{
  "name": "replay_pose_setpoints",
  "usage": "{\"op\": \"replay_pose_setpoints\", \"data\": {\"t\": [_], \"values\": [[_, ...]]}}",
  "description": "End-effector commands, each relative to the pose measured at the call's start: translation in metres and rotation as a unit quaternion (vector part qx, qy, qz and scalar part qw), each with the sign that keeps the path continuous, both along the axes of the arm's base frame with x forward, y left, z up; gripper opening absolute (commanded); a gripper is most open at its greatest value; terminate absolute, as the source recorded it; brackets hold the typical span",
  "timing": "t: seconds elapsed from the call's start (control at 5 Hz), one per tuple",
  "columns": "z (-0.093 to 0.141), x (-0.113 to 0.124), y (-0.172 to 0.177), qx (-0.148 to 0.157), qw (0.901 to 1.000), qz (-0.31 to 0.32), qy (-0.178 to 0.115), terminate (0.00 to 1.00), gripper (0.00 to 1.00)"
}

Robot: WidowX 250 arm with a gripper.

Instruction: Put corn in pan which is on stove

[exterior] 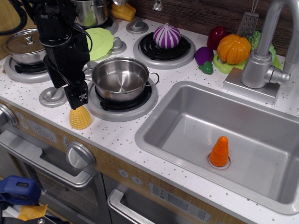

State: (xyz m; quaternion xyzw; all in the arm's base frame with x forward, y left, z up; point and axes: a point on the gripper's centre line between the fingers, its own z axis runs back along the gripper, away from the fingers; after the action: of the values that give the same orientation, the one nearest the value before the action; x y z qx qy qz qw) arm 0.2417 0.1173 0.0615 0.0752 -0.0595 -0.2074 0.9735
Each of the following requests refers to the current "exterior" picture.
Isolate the back left stove burner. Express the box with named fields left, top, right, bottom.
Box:
left=101, top=15, right=119, bottom=35

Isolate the silver toy faucet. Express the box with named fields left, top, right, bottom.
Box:
left=223, top=0, right=299, bottom=105

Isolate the purple white toy onion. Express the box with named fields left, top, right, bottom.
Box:
left=153, top=23, right=181, bottom=49

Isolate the silver oven dial left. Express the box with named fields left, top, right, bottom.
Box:
left=0, top=104, right=18, bottom=126

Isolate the green toy lettuce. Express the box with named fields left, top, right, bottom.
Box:
left=246, top=31, right=283, bottom=70

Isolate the front left stove burner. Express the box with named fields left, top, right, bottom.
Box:
left=4, top=56, right=50, bottom=84

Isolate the silver oven dial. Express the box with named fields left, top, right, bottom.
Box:
left=0, top=104, right=18, bottom=126
left=65, top=141, right=96, bottom=170

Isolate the orange toy carrot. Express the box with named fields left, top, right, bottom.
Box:
left=209, top=136, right=229, bottom=167

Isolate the black cable hose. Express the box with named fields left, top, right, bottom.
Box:
left=0, top=0, right=32, bottom=36

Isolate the grey toy sink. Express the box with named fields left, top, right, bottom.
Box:
left=135, top=81, right=299, bottom=215

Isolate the stove burner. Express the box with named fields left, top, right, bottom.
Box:
left=4, top=56, right=50, bottom=84
left=101, top=15, right=119, bottom=35
left=85, top=79, right=158, bottom=122
left=133, top=32, right=195, bottom=70

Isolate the silver oven door handle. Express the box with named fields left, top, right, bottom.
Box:
left=0, top=130, right=93, bottom=190

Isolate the yellow cloth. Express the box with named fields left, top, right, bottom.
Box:
left=17, top=204, right=48, bottom=221

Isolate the blue clamp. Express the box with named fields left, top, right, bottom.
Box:
left=0, top=175, right=41, bottom=205

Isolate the back right stove burner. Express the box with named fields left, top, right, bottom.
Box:
left=133, top=32, right=195, bottom=70

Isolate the yellow toy bell pepper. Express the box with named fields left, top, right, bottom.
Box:
left=111, top=3, right=136, bottom=21

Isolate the steel pot at back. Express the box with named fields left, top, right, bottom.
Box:
left=71, top=0, right=108, bottom=28

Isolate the grey stove knob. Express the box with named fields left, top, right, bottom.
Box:
left=126, top=17, right=149, bottom=34
left=108, top=37, right=127, bottom=55
left=39, top=87, right=67, bottom=108

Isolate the steel pot with lid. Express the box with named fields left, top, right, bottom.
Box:
left=4, top=28, right=46, bottom=65

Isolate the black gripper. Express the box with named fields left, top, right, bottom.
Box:
left=38, top=29, right=90, bottom=110

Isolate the dark red toy pepper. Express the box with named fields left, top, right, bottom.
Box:
left=206, top=26, right=227, bottom=50

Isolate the light green toy dish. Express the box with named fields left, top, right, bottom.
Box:
left=213, top=53, right=247, bottom=74

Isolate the front right stove burner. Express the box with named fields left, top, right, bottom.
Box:
left=85, top=79, right=158, bottom=122

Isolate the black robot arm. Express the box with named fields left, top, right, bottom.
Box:
left=22, top=0, right=90, bottom=110

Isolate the grey stove knob middle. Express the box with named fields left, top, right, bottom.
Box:
left=108, top=37, right=127, bottom=55

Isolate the grey toy spatula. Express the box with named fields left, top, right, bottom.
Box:
left=237, top=0, right=259, bottom=37

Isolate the yellow toy corn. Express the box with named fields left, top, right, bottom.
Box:
left=69, top=106, right=92, bottom=130

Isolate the grey stove knob front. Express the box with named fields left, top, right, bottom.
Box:
left=39, top=87, right=67, bottom=108

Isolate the orange toy pumpkin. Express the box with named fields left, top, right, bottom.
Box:
left=217, top=34, right=251, bottom=65

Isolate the silver dishwasher door handle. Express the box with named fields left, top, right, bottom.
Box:
left=107, top=189, right=168, bottom=224

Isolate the steel pan with handles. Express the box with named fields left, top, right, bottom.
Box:
left=88, top=57, right=157, bottom=102

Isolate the purple toy eggplant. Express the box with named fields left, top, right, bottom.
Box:
left=195, top=47, right=214, bottom=75

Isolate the grey stove knob back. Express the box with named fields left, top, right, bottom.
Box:
left=126, top=17, right=149, bottom=34

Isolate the green plastic plate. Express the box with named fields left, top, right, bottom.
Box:
left=86, top=28, right=114, bottom=61

